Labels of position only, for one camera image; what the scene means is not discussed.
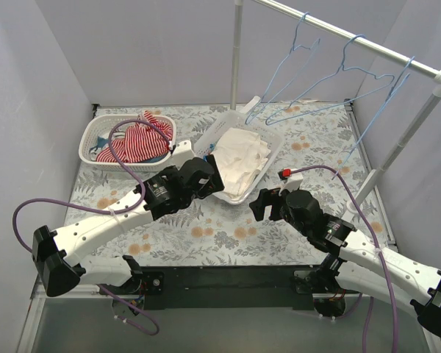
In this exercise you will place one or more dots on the floral patterned table mat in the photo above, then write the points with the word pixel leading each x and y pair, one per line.
pixel 212 232

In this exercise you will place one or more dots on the cream white garment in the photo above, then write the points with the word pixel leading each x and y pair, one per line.
pixel 240 156

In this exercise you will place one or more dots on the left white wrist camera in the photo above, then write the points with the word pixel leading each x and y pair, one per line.
pixel 182 152

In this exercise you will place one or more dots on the white oval laundry basket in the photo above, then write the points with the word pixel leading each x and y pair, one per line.
pixel 105 126

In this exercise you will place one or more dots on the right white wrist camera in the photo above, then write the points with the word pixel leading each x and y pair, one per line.
pixel 292 179

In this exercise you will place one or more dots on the red white striped tank top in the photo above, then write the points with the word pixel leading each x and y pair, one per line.
pixel 143 142

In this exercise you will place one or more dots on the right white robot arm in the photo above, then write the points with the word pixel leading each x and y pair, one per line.
pixel 339 238

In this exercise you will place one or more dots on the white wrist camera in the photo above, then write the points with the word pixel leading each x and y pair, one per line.
pixel 182 152
pixel 292 179

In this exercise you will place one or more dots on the white rectangular laundry basket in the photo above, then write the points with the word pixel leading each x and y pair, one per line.
pixel 210 133

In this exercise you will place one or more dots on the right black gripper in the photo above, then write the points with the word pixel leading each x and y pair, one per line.
pixel 273 204

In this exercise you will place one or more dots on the colourful blue orange garment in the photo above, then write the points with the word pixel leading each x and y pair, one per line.
pixel 210 149

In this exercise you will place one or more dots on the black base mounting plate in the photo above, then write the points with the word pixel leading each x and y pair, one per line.
pixel 298 287

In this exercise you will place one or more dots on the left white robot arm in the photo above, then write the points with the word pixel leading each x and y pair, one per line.
pixel 64 257

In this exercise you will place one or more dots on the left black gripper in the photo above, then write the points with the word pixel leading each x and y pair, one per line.
pixel 213 175

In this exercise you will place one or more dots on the silver white clothes rack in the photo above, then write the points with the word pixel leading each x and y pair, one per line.
pixel 380 50

